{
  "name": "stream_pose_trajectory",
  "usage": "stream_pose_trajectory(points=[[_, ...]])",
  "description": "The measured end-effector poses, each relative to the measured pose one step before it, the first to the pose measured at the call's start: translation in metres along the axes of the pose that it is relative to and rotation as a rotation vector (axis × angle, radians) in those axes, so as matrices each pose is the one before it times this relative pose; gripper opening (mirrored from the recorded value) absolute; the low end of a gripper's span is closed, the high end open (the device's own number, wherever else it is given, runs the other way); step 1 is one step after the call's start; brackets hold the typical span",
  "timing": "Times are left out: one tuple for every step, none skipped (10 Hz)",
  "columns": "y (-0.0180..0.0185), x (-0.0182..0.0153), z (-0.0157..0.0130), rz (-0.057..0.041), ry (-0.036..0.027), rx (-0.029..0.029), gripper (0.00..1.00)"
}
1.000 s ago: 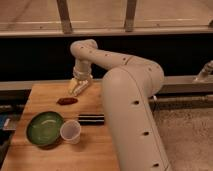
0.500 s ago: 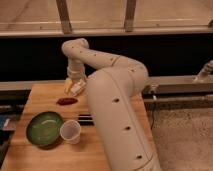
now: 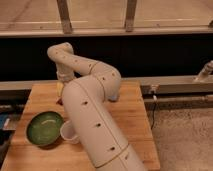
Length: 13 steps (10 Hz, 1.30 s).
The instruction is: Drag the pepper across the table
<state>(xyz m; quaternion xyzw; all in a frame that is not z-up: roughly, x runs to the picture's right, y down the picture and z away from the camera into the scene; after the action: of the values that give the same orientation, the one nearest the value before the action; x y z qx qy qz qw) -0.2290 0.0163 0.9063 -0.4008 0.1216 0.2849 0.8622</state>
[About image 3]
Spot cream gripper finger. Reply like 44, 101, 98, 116
56, 82, 64, 97

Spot dark red pepper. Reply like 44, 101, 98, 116
56, 98, 63, 106

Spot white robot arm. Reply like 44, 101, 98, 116
47, 43, 147, 171

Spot clear plastic cup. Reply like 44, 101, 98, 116
60, 120, 80, 144

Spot green bowl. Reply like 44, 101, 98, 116
26, 111, 64, 147

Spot blue cloth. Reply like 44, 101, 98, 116
108, 95, 119, 102

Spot left metal window post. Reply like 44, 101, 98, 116
57, 0, 72, 34

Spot metal window post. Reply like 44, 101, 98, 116
124, 0, 137, 32
57, 0, 72, 34

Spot right metal window post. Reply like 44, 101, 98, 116
124, 0, 137, 32

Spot metal rail behind table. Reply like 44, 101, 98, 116
0, 75, 213, 94

